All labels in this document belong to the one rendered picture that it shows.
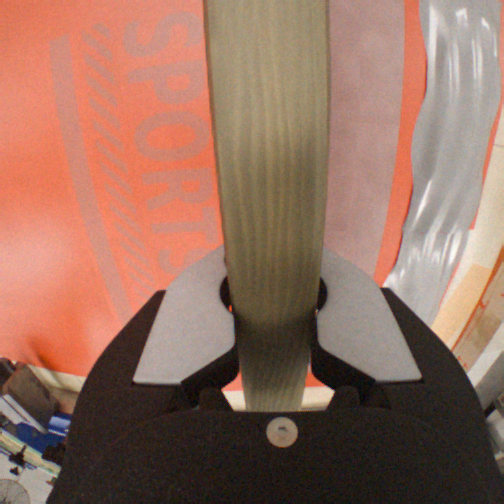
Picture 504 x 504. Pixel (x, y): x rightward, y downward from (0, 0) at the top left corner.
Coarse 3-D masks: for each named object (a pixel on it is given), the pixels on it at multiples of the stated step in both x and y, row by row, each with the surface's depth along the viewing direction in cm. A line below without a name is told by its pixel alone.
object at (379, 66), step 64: (0, 0) 8; (64, 0) 9; (128, 0) 10; (192, 0) 10; (384, 0) 10; (0, 64) 11; (384, 64) 12; (0, 128) 13; (384, 128) 13; (0, 192) 15; (64, 192) 16; (384, 192) 15
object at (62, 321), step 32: (0, 256) 18; (32, 256) 18; (64, 256) 18; (352, 256) 18; (384, 256) 18; (0, 288) 20; (32, 288) 20; (64, 288) 20; (96, 288) 20; (0, 320) 23; (32, 320) 22; (64, 320) 22; (96, 320) 22; (0, 352) 27; (32, 352) 25; (64, 352) 25; (96, 352) 24; (320, 384) 26
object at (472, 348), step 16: (496, 272) 18; (496, 288) 18; (480, 304) 20; (496, 304) 18; (480, 320) 19; (496, 320) 17; (464, 336) 22; (480, 336) 19; (496, 336) 18; (464, 352) 21; (480, 352) 19; (496, 352) 19; (464, 368) 21; (480, 368) 20; (64, 400) 28
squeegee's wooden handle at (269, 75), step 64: (256, 0) 4; (320, 0) 4; (256, 64) 4; (320, 64) 4; (256, 128) 5; (320, 128) 5; (256, 192) 6; (320, 192) 6; (256, 256) 7; (320, 256) 7; (256, 320) 8; (256, 384) 9
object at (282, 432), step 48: (144, 432) 4; (192, 432) 4; (240, 432) 4; (288, 432) 4; (336, 432) 4; (384, 432) 4; (432, 432) 3; (96, 480) 3; (144, 480) 3; (192, 480) 3; (240, 480) 3; (288, 480) 3; (336, 480) 3; (384, 480) 3; (432, 480) 3; (480, 480) 2
